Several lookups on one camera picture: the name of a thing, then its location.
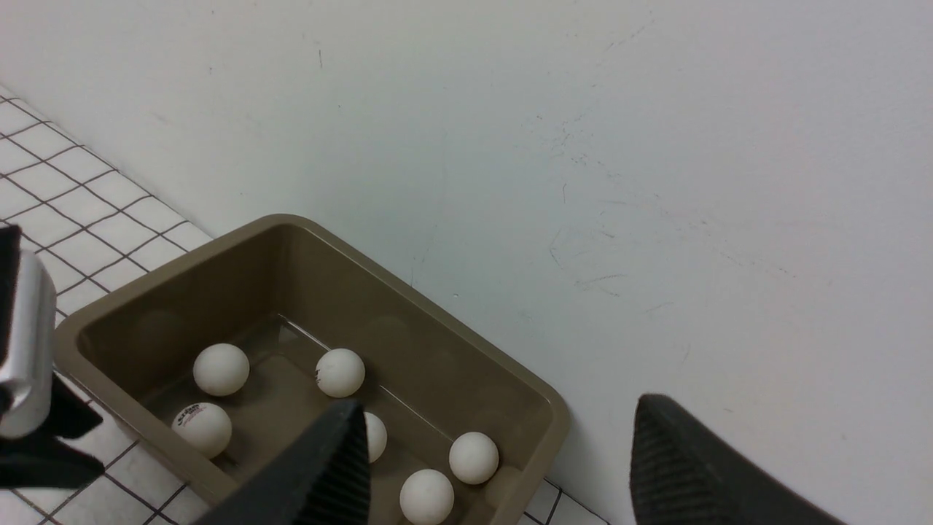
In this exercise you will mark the white ping-pong ball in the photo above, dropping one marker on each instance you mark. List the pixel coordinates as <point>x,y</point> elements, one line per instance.
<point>426,497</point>
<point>473,458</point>
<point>205,426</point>
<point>377,436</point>
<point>340,373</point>
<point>221,370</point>

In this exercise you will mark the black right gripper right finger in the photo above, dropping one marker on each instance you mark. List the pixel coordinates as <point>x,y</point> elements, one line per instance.
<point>683,473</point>

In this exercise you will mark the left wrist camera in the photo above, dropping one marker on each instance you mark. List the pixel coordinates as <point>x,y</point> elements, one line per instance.
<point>28,320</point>

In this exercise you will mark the white checkered table cloth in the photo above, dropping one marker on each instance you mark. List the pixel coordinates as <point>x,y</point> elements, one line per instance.
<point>95,230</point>

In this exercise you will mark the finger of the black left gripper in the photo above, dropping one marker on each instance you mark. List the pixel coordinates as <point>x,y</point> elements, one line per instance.
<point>44,459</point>

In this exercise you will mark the olive plastic storage bin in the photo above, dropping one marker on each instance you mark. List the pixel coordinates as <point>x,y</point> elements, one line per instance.
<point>286,291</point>

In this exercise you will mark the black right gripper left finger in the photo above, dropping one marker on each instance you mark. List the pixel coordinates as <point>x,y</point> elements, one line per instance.
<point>323,477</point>

